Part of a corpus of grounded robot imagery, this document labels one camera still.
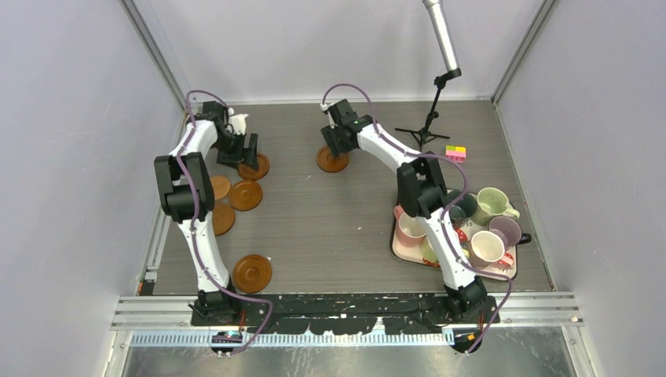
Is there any purple mug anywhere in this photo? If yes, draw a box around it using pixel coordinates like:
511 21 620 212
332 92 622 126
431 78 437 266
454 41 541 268
487 216 532 249

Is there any ridged wooden coaster four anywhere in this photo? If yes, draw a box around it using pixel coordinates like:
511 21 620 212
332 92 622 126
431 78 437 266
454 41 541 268
212 202 236 236

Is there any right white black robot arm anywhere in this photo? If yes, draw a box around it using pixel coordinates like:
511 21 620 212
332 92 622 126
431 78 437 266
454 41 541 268
321 105 495 323

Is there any silver microphone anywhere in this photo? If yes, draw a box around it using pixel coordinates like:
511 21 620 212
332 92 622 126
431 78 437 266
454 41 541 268
422 0 459 72

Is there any ridged wooden coaster three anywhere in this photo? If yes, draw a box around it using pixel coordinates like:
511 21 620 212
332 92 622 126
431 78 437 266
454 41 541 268
229 180 263 211

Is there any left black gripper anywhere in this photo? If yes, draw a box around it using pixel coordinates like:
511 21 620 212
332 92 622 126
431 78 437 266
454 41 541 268
212 131 258 170

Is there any ridged wooden coaster two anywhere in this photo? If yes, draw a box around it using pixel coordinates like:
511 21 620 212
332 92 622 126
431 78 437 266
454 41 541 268
316 146 349 173

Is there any light green mug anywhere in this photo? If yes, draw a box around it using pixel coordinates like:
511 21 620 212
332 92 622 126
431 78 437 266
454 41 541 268
471 187 521 226

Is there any aluminium front rail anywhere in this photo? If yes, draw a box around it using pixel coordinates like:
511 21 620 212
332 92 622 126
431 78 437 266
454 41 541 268
112 292 584 334

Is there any glossy amber wooden coaster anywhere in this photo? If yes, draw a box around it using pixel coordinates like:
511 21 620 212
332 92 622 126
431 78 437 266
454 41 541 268
232 254 273 294

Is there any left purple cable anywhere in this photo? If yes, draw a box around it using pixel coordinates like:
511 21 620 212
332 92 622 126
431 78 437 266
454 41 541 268
174 89 275 357

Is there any pink yellow green toy block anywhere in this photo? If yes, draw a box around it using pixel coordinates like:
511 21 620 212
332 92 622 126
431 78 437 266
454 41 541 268
445 145 467 163

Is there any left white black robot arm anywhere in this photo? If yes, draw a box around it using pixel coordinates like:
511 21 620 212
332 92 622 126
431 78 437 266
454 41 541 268
154 101 259 325

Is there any white strawberry serving tray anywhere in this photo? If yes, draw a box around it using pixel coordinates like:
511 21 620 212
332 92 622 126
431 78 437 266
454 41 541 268
391 219 518 280

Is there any yellow-green handled mug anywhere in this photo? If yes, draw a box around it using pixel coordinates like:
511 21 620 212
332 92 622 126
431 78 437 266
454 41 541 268
419 238 439 266

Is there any pink white red-handled mug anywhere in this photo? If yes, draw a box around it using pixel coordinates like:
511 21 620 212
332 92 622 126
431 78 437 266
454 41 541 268
467 230 515 269

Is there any ridged wooden coaster one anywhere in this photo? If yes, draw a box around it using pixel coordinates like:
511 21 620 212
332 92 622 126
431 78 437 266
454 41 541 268
236 153 270 181

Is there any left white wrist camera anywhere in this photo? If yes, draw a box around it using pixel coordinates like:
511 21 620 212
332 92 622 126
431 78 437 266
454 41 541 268
228 108 249 135

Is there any black tripod microphone stand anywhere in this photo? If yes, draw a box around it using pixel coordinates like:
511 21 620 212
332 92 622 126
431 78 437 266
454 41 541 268
395 68 462 151

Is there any light orange coaster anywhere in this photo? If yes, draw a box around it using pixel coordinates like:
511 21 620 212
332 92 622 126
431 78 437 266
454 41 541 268
210 175 232 201

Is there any dark blue mug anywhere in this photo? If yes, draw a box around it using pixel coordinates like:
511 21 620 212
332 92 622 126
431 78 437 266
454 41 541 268
449 193 478 228

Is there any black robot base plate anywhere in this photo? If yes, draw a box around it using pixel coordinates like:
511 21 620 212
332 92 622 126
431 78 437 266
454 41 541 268
188 293 500 335

